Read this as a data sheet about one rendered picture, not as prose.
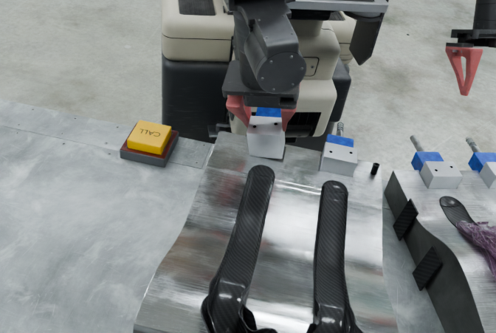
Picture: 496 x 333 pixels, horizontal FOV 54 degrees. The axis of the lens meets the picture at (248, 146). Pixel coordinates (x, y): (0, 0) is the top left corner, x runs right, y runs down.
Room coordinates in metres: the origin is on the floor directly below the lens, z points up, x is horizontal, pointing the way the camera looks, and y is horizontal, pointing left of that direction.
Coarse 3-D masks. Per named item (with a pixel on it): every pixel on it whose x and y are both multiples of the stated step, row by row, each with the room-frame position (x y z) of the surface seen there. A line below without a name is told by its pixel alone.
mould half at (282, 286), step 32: (224, 160) 0.54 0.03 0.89; (256, 160) 0.55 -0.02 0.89; (288, 160) 0.56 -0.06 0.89; (224, 192) 0.48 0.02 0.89; (288, 192) 0.50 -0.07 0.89; (320, 192) 0.51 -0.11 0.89; (352, 192) 0.51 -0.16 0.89; (192, 224) 0.42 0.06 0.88; (224, 224) 0.43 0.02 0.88; (288, 224) 0.44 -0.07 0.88; (352, 224) 0.46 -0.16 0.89; (192, 256) 0.35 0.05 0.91; (288, 256) 0.39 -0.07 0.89; (352, 256) 0.40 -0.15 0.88; (160, 288) 0.28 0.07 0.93; (192, 288) 0.29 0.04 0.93; (256, 288) 0.31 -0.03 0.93; (288, 288) 0.32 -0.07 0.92; (352, 288) 0.34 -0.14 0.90; (384, 288) 0.35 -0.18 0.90; (160, 320) 0.25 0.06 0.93; (192, 320) 0.25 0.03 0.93; (256, 320) 0.26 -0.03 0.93; (288, 320) 0.27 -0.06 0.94; (384, 320) 0.29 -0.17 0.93
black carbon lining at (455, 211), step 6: (444, 198) 0.57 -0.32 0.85; (450, 198) 0.57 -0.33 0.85; (444, 204) 0.56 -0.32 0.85; (450, 204) 0.56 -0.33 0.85; (456, 204) 0.56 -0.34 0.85; (444, 210) 0.54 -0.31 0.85; (450, 210) 0.55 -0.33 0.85; (456, 210) 0.55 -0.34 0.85; (462, 210) 0.55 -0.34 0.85; (450, 216) 0.53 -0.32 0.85; (456, 216) 0.54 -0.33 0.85; (462, 216) 0.54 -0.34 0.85; (468, 216) 0.54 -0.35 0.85; (468, 222) 0.53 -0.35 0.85
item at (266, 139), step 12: (264, 108) 0.62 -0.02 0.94; (276, 108) 0.62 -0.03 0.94; (252, 120) 0.58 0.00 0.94; (264, 120) 0.58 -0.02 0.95; (276, 120) 0.58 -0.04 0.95; (252, 132) 0.56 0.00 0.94; (264, 132) 0.56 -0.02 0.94; (276, 132) 0.56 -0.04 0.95; (252, 144) 0.56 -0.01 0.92; (264, 144) 0.56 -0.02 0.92; (276, 144) 0.55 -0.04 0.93; (252, 156) 0.56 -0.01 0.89; (264, 156) 0.56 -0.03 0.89; (276, 156) 0.56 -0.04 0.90
